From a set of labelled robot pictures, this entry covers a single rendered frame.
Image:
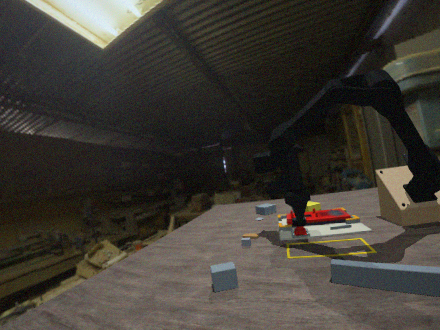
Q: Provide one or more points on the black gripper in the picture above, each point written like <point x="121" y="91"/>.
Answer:
<point x="296" y="196"/>

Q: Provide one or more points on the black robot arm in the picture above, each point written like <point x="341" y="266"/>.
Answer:
<point x="376" y="89"/>

